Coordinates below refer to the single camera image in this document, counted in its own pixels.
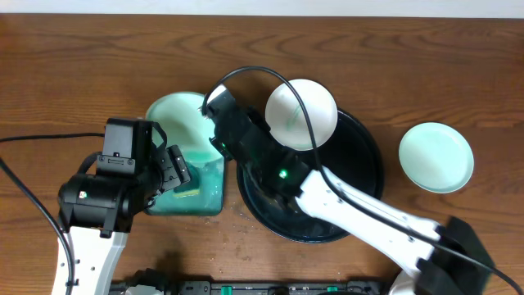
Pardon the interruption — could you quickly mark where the round black tray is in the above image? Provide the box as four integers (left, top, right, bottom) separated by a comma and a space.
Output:
237, 109, 384, 243

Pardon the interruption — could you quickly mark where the turquoise plate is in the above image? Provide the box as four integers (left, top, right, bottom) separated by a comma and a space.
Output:
146, 92, 224, 167

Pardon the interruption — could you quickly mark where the pale green plate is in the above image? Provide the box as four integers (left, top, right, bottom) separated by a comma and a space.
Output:
398, 122, 475, 194

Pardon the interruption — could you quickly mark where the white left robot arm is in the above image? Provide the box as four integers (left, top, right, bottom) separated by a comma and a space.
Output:
52, 118, 192, 294

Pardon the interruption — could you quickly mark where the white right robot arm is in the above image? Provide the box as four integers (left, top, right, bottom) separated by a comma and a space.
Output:
207, 106, 498, 294

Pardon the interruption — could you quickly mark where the black rectangular water tray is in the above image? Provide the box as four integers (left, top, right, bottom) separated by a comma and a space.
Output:
147, 159, 225, 216

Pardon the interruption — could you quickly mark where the green yellow sponge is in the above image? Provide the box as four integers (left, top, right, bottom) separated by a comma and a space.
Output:
173, 164, 201, 198

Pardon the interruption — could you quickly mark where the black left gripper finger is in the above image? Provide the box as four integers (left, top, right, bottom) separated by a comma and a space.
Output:
152, 121, 167, 154
161, 145, 192, 192

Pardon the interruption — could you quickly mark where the white plate with green smear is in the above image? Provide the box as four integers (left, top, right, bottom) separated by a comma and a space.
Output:
265, 79, 337, 151

